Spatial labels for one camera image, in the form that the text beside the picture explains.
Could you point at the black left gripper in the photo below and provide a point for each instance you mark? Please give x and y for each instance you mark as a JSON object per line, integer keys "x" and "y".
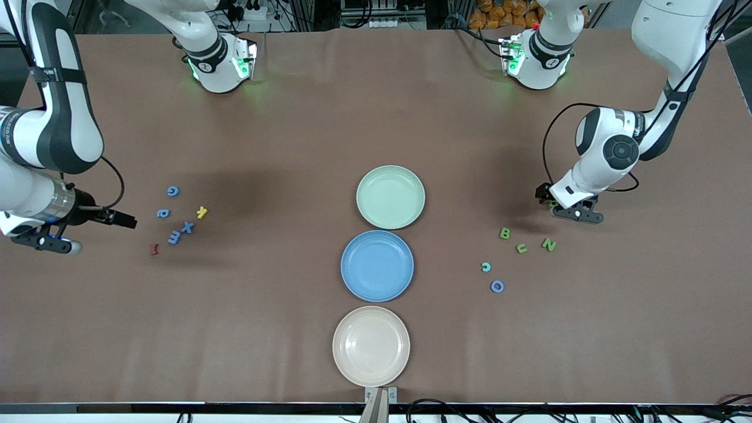
{"x": 543, "y": 193}

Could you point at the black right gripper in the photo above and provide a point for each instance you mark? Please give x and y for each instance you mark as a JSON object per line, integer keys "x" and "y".
{"x": 88, "y": 214}

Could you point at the green letter N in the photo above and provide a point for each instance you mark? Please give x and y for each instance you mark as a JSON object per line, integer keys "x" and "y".
{"x": 549, "y": 245}

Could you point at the blue letter E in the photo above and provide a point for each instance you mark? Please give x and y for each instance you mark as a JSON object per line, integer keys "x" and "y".
{"x": 173, "y": 237}

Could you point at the blue letter X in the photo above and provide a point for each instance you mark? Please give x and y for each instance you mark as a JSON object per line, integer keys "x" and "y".
{"x": 187, "y": 227}

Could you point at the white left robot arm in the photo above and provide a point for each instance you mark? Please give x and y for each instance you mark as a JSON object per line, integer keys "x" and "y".
{"x": 593, "y": 176}

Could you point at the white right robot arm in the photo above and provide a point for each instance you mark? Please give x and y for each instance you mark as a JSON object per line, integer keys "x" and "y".
{"x": 59, "y": 117}

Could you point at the yellow letter K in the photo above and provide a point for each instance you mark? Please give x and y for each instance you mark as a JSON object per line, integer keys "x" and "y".
{"x": 201, "y": 212}

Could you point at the periwinkle letter O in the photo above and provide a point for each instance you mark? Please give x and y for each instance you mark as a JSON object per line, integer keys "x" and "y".
{"x": 492, "y": 286}

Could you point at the light green plate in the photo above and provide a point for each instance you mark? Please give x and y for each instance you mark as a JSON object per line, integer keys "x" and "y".
{"x": 390, "y": 197}

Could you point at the blue plate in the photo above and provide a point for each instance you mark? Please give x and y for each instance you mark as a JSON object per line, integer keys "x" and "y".
{"x": 377, "y": 266}

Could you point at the brown table cloth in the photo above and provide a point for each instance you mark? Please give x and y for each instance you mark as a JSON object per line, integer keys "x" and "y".
{"x": 294, "y": 147}

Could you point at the bag of oranges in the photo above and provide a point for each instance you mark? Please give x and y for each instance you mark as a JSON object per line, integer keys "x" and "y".
{"x": 499, "y": 12}

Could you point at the beige plate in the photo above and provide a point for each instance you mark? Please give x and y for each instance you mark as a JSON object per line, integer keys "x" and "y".
{"x": 371, "y": 346}

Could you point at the grey power strip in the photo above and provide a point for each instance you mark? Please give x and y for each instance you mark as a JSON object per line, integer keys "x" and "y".
{"x": 385, "y": 23}

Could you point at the white power strip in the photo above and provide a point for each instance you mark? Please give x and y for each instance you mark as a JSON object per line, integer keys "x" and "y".
{"x": 255, "y": 12}

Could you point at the black table edge rail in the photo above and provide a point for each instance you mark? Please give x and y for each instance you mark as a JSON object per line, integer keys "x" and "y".
{"x": 176, "y": 408}

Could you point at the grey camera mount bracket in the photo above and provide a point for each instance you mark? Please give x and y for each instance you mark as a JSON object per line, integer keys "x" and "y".
{"x": 380, "y": 396}

